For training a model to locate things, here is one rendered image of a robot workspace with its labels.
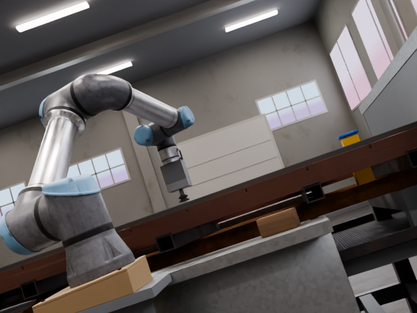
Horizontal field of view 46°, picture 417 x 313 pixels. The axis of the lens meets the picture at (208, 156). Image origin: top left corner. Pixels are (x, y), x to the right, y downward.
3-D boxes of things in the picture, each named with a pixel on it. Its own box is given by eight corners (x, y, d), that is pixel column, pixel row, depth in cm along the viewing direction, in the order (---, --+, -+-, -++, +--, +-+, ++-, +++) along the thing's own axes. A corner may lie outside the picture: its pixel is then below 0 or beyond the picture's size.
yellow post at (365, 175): (362, 198, 153) (340, 141, 155) (378, 193, 152) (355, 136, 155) (364, 199, 148) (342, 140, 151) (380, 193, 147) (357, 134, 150)
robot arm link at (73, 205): (90, 229, 101) (67, 169, 102) (44, 249, 106) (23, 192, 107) (123, 218, 112) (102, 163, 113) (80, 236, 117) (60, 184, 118)
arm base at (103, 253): (125, 266, 100) (108, 222, 101) (59, 294, 101) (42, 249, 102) (142, 256, 115) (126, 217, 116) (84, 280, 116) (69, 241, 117)
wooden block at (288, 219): (261, 238, 128) (255, 220, 128) (267, 235, 133) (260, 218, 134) (297, 226, 124) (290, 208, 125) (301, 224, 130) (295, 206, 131)
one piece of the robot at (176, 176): (184, 151, 190) (197, 190, 188) (163, 159, 192) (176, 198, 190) (178, 149, 181) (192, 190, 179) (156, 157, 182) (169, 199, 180)
